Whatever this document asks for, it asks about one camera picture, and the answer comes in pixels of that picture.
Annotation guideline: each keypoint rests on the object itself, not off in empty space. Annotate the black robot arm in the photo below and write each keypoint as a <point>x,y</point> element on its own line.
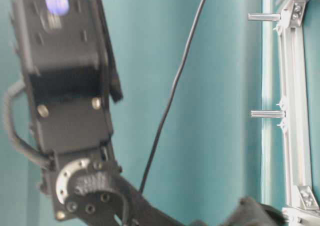
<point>58,114</point>

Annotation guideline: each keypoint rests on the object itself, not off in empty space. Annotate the middle metal pin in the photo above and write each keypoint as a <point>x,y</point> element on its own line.
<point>267,114</point>

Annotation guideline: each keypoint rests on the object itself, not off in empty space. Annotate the metal pin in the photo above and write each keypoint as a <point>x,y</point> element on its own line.
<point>267,114</point>
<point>264,17</point>

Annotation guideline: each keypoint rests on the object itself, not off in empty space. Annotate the top metal pin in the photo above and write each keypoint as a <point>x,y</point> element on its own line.
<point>264,17</point>

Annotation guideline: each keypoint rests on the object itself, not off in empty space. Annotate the upper corner bracket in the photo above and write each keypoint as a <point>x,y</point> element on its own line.
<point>293,15</point>

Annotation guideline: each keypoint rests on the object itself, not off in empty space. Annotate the corner bracket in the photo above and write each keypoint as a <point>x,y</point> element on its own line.
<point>293,15</point>
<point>307,199</point>

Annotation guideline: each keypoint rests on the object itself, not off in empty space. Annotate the aluminium extrusion frame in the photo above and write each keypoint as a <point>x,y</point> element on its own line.
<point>291,145</point>

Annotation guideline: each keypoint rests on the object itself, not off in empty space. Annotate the lower corner bracket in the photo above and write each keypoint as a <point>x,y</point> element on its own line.
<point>307,199</point>

